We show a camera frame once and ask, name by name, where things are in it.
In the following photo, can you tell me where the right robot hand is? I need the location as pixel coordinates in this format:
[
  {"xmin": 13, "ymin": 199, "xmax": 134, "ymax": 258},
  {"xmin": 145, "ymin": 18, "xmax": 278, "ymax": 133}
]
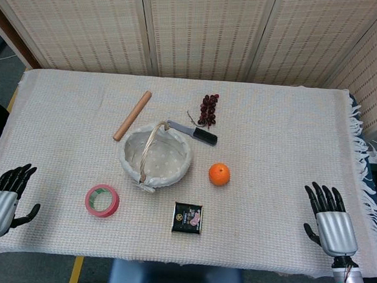
[{"xmin": 299, "ymin": 181, "xmax": 363, "ymax": 259}]

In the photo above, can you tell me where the orange fruit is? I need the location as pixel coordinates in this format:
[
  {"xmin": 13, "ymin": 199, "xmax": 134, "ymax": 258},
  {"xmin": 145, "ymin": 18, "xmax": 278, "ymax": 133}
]
[{"xmin": 207, "ymin": 162, "xmax": 232, "ymax": 188}]

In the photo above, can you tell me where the bamboo folding screen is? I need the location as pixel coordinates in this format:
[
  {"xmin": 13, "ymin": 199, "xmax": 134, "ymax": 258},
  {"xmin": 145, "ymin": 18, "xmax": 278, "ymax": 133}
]
[{"xmin": 0, "ymin": 0, "xmax": 377, "ymax": 129}]

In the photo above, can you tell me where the wooden rolling pin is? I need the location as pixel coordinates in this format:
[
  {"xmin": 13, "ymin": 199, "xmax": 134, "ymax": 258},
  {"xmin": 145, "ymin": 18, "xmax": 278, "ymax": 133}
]
[{"xmin": 112, "ymin": 89, "xmax": 153, "ymax": 144}]

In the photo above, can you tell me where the white woven tablecloth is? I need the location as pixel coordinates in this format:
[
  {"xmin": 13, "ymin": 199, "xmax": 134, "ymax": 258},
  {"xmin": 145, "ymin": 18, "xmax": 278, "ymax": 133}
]
[{"xmin": 0, "ymin": 64, "xmax": 377, "ymax": 281}]

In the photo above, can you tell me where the black luncheon meat can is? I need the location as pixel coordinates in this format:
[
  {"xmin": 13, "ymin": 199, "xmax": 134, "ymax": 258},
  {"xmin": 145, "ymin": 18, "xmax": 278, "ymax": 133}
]
[{"xmin": 171, "ymin": 201, "xmax": 204, "ymax": 236}]

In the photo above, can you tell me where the grey black brush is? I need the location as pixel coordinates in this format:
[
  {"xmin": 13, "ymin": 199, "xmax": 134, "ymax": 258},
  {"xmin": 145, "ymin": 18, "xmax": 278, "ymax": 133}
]
[{"xmin": 164, "ymin": 119, "xmax": 219, "ymax": 147}]

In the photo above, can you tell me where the red tape roll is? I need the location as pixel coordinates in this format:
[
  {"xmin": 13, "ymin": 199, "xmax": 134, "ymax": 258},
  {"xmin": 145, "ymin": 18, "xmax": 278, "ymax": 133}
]
[{"xmin": 83, "ymin": 182, "xmax": 122, "ymax": 220}]

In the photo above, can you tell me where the white fabric-lined basket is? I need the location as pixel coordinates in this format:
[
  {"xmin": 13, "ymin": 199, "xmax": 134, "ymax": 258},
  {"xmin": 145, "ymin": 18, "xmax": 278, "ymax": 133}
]
[{"xmin": 116, "ymin": 118, "xmax": 197, "ymax": 197}]

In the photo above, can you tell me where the dark red grape bunch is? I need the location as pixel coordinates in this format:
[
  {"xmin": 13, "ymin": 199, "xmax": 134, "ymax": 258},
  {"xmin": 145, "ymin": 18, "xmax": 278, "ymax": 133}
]
[{"xmin": 186, "ymin": 92, "xmax": 221, "ymax": 130}]

